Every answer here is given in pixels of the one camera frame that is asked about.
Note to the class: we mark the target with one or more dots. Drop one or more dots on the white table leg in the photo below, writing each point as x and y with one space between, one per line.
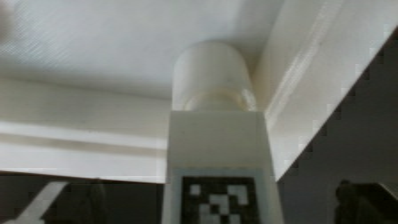
221 189

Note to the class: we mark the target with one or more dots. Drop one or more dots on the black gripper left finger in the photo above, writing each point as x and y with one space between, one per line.
70 203

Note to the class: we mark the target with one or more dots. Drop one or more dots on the white square tabletop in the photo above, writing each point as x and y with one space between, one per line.
88 55

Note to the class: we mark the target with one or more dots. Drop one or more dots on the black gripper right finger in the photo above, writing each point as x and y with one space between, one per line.
367 203

